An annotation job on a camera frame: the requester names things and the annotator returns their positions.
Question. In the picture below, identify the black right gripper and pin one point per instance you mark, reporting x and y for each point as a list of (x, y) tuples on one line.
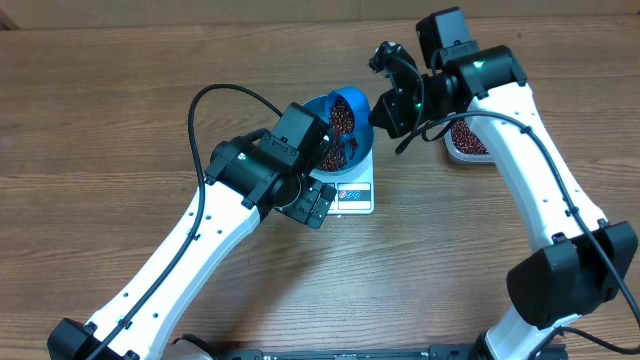
[(395, 124)]

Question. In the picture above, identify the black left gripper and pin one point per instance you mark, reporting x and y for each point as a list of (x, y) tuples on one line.
[(304, 210)]

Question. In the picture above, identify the blue plastic measuring scoop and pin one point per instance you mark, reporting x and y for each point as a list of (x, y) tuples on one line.
[(347, 110)]

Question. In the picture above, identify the red adzuki beans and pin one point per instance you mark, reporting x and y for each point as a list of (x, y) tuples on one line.
[(335, 157)]

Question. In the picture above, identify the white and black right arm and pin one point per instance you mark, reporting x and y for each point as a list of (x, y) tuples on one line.
[(578, 259)]

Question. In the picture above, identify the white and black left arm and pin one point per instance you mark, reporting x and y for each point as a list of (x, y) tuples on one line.
[(247, 178)]

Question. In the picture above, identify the white digital kitchen scale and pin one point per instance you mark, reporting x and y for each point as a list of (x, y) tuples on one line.
[(354, 184)]

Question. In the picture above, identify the blue metal bowl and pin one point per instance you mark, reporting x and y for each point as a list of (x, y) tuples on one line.
[(362, 145)]

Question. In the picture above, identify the clear plastic food container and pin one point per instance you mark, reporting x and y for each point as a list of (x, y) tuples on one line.
[(464, 146)]

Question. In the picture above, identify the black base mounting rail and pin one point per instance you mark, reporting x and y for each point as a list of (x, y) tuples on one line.
[(190, 347)]

